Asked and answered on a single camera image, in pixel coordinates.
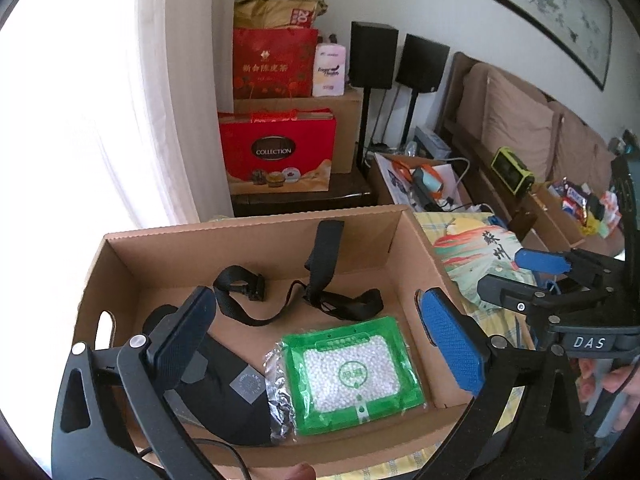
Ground black strap with clip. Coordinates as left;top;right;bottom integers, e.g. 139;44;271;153
211;219;385;326

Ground person right hand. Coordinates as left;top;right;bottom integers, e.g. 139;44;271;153
577;359;639;431

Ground cardboard tray with snacks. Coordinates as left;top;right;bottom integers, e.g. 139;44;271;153
519;176;624;252

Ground painted paper hand fan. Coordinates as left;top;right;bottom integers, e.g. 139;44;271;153
434;216;537;311

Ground black pouch with label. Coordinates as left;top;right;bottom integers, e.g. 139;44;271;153
165;336;272;446

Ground green portable radio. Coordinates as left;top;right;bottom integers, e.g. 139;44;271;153
490;146;535;197

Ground brown sofa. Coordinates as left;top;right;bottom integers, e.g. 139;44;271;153
436;52;624;256

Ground teal and orange device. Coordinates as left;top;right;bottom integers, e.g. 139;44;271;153
412;165;444;200

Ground green desiccant bead pack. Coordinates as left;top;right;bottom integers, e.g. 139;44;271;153
264;316;426;440

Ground dark wooden side table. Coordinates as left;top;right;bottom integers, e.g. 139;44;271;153
231;169;378;218

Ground open cardboard box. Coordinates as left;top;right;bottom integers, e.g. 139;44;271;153
74;206;470;479

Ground right black speaker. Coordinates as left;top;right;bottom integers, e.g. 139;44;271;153
396;34;450;148

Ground black speaker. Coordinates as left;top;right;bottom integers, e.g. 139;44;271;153
396;34;450;148
348;21;399;167

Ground large brown cardboard box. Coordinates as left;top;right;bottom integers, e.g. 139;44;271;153
233;87;362;174

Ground left black speaker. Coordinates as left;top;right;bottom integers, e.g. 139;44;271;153
348;21;399;167

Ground red chocolate gift box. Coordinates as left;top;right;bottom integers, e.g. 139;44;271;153
218;108;336;195

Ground pink tissue pack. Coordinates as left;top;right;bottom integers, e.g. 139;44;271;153
312;42;346;98

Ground red tea gift bag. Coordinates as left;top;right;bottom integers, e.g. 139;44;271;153
232;27;319;100

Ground gold crumpled bag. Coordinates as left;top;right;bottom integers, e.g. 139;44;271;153
233;0;329;29

